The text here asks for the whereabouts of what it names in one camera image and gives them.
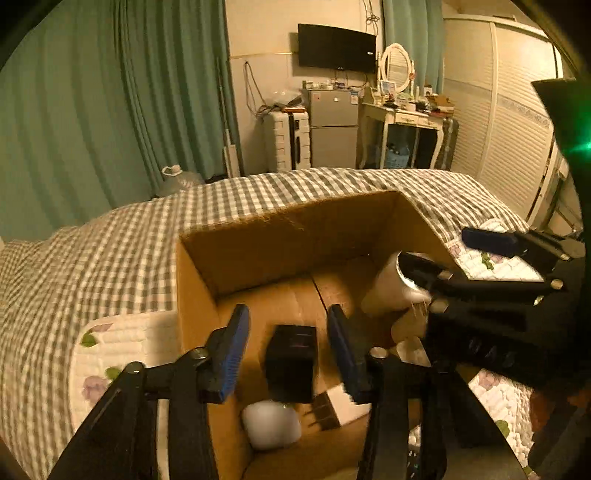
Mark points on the cardboard box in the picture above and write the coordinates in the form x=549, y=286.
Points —
x=277, y=240

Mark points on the checked bed sheet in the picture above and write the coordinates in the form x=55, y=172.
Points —
x=115, y=258

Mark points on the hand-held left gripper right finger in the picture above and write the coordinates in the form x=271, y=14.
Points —
x=345, y=355

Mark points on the blue basket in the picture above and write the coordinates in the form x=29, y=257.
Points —
x=396, y=157

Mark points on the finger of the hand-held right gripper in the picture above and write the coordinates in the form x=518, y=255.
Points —
x=422, y=273
x=489, y=241

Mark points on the clear plastic water jug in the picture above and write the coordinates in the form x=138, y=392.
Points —
x=178, y=182

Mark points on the wide green curtain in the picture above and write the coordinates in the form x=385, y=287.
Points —
x=92, y=115

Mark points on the white suitcase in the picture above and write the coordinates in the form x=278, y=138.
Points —
x=282, y=141

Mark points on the black wall television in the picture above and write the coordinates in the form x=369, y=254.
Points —
x=336, y=47

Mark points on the white and black small box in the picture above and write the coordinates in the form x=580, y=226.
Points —
x=345, y=410

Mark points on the white cup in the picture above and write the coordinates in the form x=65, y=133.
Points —
x=387, y=286

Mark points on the dark suitcase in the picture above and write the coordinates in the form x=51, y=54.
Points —
x=448, y=143

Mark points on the white round container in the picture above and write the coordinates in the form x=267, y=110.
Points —
x=271, y=424

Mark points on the narrow green curtain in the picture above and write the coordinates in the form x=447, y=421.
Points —
x=413, y=27

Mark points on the clear plastic bag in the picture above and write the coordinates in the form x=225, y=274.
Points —
x=286, y=99

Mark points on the white louvered wardrobe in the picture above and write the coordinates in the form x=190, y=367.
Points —
x=508, y=115

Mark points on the small photo frame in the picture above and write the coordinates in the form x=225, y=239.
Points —
x=388, y=86

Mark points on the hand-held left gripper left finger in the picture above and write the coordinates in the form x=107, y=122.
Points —
x=232, y=353

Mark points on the oval white mirror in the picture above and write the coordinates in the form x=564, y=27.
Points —
x=397, y=67

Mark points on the white dressing table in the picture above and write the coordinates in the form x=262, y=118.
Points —
x=406, y=119

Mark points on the silver refrigerator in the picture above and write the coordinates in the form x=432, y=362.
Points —
x=333, y=124

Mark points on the white mop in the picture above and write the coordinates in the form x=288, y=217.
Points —
x=231, y=154

